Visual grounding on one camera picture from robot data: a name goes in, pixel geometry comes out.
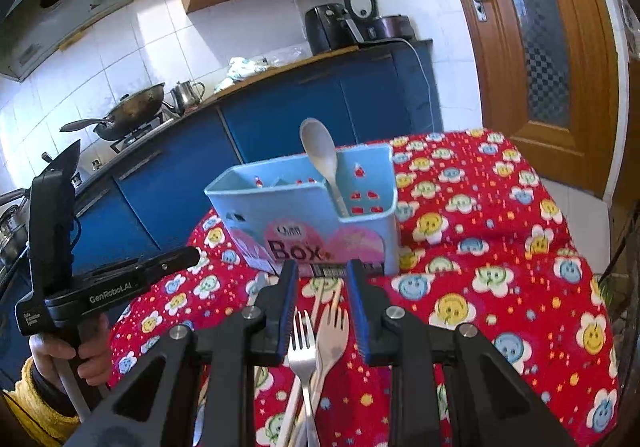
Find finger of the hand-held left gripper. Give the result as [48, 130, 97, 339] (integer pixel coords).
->
[136, 247, 201, 281]

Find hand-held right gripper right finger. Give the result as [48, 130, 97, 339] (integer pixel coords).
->
[346, 258, 576, 447]

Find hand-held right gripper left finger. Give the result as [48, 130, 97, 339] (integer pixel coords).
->
[62, 259, 301, 447]

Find wooden fork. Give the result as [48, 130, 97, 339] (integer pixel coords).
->
[307, 302, 351, 447]

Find metal fork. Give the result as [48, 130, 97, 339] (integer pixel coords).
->
[287, 309, 321, 447]

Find light blue utensil holder box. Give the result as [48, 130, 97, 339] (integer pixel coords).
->
[204, 144, 401, 278]

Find person's left forearm yellow sleeve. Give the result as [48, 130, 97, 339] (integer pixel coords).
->
[0, 357, 81, 444]

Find person's left hand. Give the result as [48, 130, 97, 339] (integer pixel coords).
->
[30, 314, 112, 378]

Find steel pot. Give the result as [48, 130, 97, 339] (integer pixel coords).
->
[0, 192, 31, 268]

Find gas stove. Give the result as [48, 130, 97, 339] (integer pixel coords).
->
[110, 109, 183, 155]

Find dark steel wok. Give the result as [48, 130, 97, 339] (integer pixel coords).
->
[60, 83, 167, 142]

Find red flower printed tablecloth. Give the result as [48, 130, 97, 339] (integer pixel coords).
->
[107, 127, 621, 447]

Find steel kettle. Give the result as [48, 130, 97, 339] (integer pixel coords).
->
[170, 80, 206, 110]

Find white patterned cloth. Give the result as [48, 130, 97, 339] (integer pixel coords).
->
[215, 56, 271, 92]

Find grey range hood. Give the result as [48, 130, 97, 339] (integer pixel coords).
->
[0, 0, 135, 82]

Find blue lower kitchen cabinets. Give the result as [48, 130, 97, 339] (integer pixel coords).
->
[0, 39, 443, 378]

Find black air fryer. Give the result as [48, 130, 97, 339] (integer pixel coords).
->
[305, 3, 361, 56]

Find black rice cooker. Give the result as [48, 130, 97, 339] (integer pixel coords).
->
[344, 0, 415, 42]

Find wooden door with glass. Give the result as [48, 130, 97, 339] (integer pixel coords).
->
[432, 0, 631, 200]

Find white power cable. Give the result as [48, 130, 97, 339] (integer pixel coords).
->
[400, 39, 433, 132]

